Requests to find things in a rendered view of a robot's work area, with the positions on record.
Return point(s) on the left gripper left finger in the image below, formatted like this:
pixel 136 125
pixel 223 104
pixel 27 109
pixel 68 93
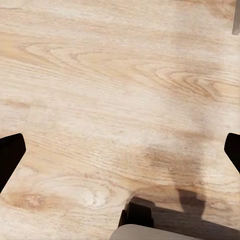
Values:
pixel 12 149

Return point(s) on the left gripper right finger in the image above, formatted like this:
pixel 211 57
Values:
pixel 232 149

